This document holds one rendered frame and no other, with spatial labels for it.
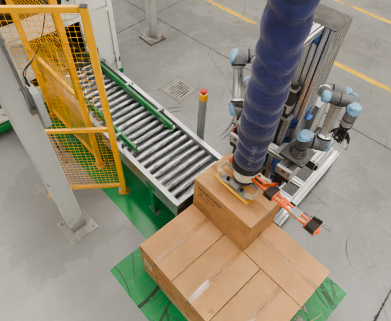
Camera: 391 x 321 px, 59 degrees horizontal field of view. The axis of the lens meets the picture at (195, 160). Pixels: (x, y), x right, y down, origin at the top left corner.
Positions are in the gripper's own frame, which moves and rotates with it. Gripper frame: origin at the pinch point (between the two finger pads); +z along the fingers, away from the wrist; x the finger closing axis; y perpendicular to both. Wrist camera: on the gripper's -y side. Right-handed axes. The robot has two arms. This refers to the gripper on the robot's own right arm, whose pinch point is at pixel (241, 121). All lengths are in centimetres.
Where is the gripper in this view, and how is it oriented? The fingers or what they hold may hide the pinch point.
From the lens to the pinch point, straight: 272.6
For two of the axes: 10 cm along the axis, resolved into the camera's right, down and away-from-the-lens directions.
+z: -0.5, 6.1, 7.9
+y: 6.7, 6.1, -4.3
